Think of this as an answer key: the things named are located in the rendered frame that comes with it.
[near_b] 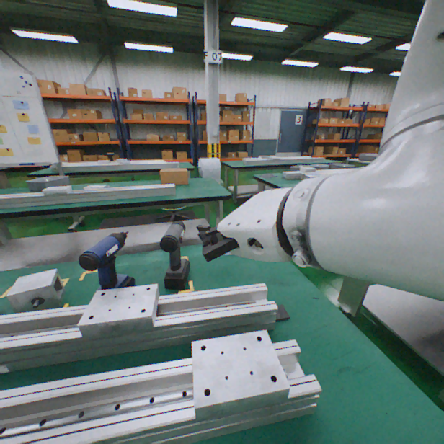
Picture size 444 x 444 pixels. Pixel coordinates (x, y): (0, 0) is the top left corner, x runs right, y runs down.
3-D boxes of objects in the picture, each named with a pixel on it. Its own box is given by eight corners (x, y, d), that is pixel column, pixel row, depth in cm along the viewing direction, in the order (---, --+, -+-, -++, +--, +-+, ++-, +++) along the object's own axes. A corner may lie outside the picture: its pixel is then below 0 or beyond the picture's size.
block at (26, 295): (16, 326, 57) (1, 301, 53) (29, 299, 67) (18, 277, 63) (58, 313, 61) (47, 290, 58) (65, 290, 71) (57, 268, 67)
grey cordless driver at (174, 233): (163, 291, 70) (155, 237, 61) (176, 259, 88) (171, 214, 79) (184, 292, 70) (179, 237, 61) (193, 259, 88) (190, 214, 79)
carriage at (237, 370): (196, 429, 33) (194, 408, 30) (193, 362, 43) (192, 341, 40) (285, 409, 35) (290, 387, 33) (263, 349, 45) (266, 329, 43)
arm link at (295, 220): (323, 295, 16) (294, 284, 19) (367, 234, 20) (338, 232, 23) (289, 210, 14) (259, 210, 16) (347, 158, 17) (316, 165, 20)
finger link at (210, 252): (218, 269, 21) (199, 256, 26) (267, 228, 24) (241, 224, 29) (213, 260, 20) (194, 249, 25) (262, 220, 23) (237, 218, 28)
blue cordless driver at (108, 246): (92, 313, 62) (70, 253, 53) (127, 273, 80) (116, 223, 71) (114, 316, 61) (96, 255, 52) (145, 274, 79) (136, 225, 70)
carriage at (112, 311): (85, 345, 46) (76, 325, 43) (102, 308, 56) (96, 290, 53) (156, 335, 49) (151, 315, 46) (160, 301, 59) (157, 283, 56)
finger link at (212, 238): (212, 260, 25) (192, 251, 31) (230, 245, 27) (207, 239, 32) (201, 240, 24) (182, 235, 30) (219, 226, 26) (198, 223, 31)
